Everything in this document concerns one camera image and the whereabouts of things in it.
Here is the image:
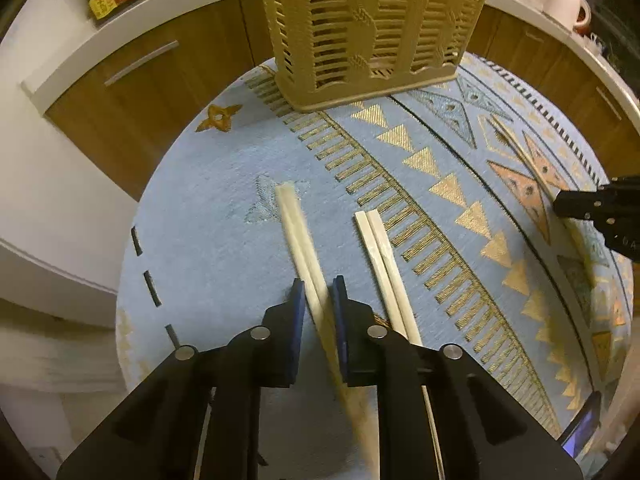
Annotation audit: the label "dark glossy flat object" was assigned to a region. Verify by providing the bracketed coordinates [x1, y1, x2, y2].
[560, 390, 603, 458]

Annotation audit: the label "white tall cabinet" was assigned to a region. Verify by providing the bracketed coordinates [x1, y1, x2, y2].
[0, 5, 141, 461]

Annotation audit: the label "wooden base cabinets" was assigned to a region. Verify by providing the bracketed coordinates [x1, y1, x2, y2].
[45, 0, 640, 202]

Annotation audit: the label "long metal drawer handle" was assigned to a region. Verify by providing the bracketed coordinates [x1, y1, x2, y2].
[104, 41, 180, 87]

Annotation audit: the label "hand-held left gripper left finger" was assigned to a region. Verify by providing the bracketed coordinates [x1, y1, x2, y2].
[55, 280, 307, 480]

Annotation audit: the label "yellow plastic utensil basket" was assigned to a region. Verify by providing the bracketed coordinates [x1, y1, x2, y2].
[255, 0, 493, 113]

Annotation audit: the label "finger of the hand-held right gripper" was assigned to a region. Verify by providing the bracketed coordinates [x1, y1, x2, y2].
[552, 187, 608, 221]

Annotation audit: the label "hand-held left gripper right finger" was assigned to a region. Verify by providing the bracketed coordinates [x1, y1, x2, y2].
[331, 276, 584, 480]

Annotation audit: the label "white kitchen countertop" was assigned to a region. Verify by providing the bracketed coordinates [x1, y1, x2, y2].
[20, 0, 640, 131]

